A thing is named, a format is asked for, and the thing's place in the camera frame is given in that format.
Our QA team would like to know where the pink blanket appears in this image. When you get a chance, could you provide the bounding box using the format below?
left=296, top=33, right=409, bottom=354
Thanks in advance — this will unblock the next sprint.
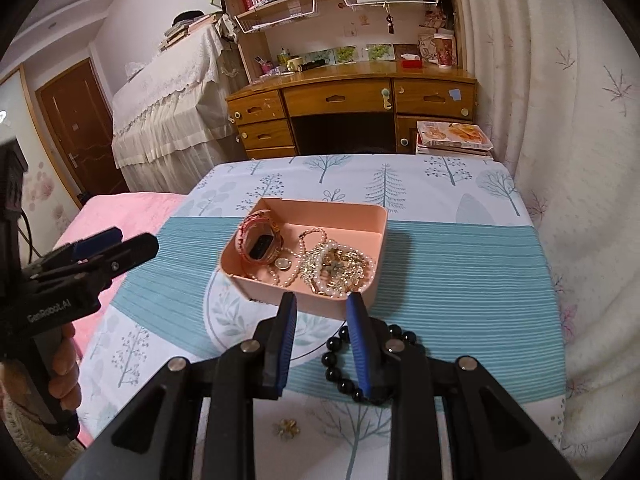
left=52, top=191, right=188, bottom=351

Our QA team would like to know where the gold flower brooch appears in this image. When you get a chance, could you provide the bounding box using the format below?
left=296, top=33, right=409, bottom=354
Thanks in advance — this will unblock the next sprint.
left=272, top=417, right=301, bottom=442

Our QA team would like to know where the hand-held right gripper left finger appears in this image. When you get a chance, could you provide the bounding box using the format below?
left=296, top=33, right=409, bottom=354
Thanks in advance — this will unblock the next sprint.
left=62, top=291, right=299, bottom=480

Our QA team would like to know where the pile of books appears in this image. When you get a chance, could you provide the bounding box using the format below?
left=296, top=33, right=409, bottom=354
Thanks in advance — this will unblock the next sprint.
left=159, top=14, right=221, bottom=51

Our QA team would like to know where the brown wooden door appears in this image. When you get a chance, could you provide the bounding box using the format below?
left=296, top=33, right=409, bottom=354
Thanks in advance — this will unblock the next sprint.
left=35, top=57, right=131, bottom=201

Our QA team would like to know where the white pearl necklace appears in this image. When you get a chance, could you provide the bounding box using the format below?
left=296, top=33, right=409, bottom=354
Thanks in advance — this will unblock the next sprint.
left=257, top=227, right=376, bottom=298

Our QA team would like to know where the empty white wire basket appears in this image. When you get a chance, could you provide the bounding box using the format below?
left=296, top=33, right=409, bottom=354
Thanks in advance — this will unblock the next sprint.
left=234, top=0, right=318, bottom=33

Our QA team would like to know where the floral mug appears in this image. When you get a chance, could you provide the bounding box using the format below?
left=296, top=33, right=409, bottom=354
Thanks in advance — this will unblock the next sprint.
left=432, top=34, right=458, bottom=70

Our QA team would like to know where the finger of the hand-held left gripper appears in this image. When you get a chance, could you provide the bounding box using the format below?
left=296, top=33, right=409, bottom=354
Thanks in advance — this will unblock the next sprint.
left=25, top=232, right=160, bottom=291
left=42, top=226, right=123, bottom=267

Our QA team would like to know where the covered piano with cloth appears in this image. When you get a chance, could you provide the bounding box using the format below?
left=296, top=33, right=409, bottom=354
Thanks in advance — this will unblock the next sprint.
left=111, top=22, right=241, bottom=193

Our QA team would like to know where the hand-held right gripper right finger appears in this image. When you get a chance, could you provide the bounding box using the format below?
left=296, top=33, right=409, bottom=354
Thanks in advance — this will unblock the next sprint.
left=346, top=291, right=581, bottom=480

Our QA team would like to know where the stack of picture books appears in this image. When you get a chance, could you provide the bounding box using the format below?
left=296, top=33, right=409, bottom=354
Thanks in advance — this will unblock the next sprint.
left=415, top=120, right=496, bottom=162

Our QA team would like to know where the pink plastic box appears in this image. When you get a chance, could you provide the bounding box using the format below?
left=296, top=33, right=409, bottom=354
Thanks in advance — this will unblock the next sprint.
left=218, top=197, right=389, bottom=311

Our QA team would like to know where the wooden bookshelf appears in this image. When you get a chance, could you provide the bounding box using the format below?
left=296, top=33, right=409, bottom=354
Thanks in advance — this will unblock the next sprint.
left=214, top=0, right=458, bottom=83

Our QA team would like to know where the tree-printed tablecloth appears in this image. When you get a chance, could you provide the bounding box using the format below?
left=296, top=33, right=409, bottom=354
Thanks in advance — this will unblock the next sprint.
left=75, top=152, right=571, bottom=480

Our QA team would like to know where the white leaf-print curtain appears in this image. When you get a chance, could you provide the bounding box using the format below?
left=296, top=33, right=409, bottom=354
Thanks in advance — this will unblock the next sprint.
left=452, top=0, right=640, bottom=461

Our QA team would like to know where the wooden desk with drawers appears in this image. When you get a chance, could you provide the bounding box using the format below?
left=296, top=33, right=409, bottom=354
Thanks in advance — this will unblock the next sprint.
left=225, top=62, right=480, bottom=161

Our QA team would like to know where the black bead bracelet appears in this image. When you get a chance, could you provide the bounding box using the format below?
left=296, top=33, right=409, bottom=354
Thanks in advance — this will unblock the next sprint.
left=324, top=324, right=426, bottom=405

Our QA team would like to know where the person's left hand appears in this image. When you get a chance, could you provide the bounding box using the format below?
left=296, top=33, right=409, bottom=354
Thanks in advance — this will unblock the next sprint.
left=47, top=322, right=82, bottom=411

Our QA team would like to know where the red cord bracelet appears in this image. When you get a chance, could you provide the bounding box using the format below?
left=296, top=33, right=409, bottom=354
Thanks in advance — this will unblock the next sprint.
left=235, top=208, right=276, bottom=261

